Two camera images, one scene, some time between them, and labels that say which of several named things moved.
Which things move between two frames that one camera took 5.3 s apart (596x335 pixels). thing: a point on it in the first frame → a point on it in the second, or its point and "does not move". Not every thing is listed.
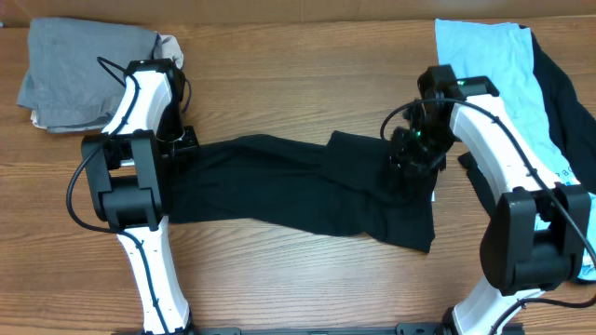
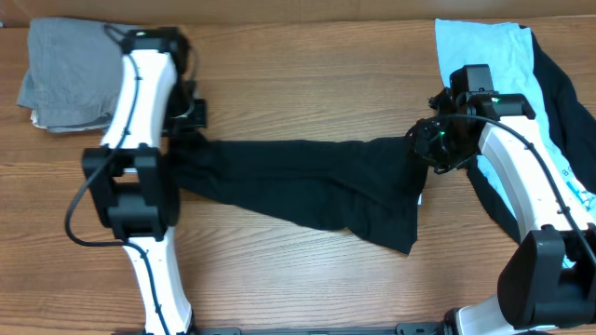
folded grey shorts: (75, 72) does not move
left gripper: (191, 140) → (198, 119)
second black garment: (574, 126) does not move
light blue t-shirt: (503, 52) does not move
